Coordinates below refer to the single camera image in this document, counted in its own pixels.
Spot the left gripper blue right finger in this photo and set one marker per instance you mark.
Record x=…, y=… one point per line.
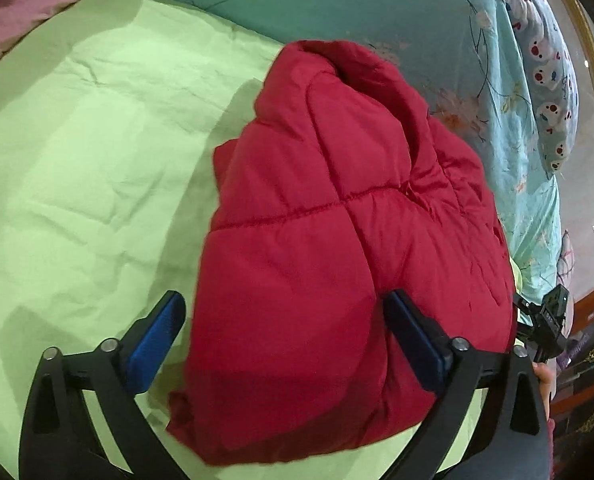
x=510, y=440

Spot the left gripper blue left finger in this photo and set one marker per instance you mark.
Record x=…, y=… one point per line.
x=58, y=439

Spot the red puffer jacket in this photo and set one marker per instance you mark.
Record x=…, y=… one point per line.
x=342, y=189

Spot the person's right hand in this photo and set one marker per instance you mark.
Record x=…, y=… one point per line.
x=547, y=382

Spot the dark wooden bedside cabinet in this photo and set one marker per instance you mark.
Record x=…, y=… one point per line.
x=573, y=406

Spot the light green bed sheet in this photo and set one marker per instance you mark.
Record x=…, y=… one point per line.
x=110, y=114

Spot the white patterned pillow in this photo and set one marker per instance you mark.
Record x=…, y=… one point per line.
x=551, y=80

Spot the teal floral quilt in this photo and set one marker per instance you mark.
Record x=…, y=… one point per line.
x=463, y=58

